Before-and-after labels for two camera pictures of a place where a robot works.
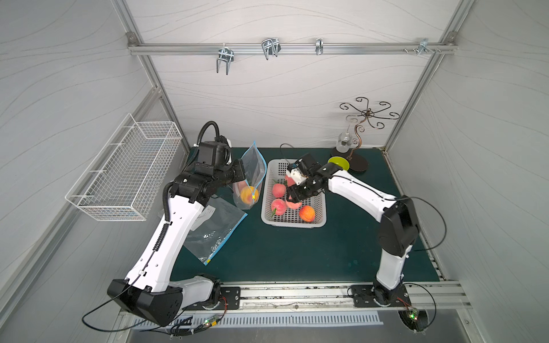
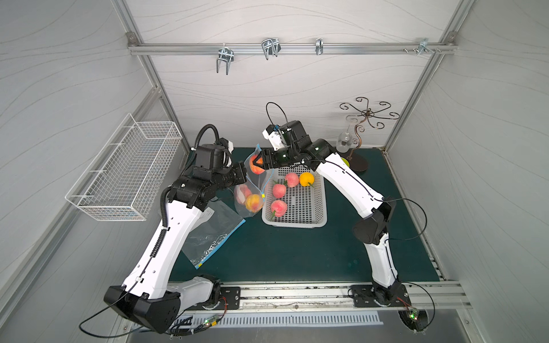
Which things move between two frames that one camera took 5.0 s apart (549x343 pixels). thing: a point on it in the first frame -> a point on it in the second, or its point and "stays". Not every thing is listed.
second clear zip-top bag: (218, 223) stays
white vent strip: (211, 321) stays
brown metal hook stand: (357, 161) stays
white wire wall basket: (124, 179) stays
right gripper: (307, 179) -> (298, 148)
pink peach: (293, 205) -> (242, 192)
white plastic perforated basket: (276, 171) stays
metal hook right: (422, 46) stays
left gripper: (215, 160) stays
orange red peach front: (307, 213) -> (256, 169)
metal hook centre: (271, 46) stays
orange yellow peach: (249, 194) -> (254, 203)
